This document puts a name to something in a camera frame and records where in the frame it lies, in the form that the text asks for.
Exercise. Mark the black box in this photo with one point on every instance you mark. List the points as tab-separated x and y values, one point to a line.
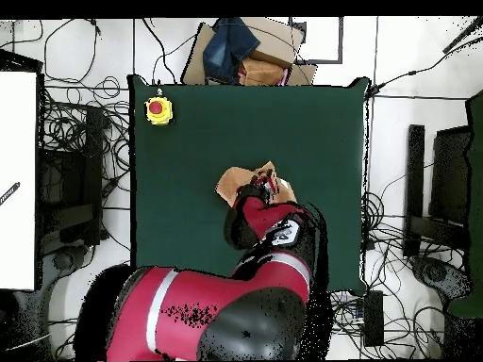
451	169

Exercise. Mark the green cloth on side table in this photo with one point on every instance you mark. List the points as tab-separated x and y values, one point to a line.
476	188

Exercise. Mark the black flat bar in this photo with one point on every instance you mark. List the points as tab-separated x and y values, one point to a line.
414	188

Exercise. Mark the white desk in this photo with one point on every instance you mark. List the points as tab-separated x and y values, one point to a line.
17	151

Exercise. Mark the black power strip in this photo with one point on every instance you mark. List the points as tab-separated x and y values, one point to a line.
373	316

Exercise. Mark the black rod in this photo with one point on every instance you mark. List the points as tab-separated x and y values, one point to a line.
462	36

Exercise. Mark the black equipment case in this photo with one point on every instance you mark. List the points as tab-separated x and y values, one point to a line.
71	169

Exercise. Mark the black square metal frame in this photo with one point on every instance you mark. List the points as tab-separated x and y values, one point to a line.
320	61

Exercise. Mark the black pedestal foot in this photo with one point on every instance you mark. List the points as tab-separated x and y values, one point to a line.
64	260
437	273

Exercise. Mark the yellow emergency stop button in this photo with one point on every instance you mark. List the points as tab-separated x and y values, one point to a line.
158	110

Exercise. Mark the brown cardboard box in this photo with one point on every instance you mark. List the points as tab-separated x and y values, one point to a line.
275	41

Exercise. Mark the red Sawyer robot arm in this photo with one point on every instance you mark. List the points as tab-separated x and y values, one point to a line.
264	215

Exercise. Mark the folded tan towel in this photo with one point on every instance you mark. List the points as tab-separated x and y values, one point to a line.
260	71

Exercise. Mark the tan terry towel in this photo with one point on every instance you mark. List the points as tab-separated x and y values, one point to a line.
230	181

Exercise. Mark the blue denim jeans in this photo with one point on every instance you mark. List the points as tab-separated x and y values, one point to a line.
226	45

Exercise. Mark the dark green table cloth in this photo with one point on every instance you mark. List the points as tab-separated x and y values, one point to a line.
188	151

